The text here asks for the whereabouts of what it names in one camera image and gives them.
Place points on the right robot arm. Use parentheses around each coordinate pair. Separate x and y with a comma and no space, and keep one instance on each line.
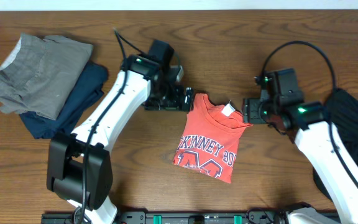
(281,106)

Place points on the black garment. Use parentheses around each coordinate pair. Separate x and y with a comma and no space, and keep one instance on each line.
(342,110)

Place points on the navy folded garment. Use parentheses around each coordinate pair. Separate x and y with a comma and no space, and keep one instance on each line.
(86,92)

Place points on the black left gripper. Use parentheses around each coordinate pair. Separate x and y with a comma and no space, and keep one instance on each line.
(173,104)

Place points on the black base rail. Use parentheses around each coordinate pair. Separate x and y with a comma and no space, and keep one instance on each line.
(252,216)

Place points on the red t-shirt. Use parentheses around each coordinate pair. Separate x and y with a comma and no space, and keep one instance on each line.
(210,140)

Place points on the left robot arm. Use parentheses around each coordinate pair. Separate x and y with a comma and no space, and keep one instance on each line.
(79,164)

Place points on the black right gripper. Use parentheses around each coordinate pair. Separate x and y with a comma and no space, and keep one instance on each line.
(250,111)

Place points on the grey folded garment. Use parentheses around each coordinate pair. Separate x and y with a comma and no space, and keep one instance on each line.
(39,74)

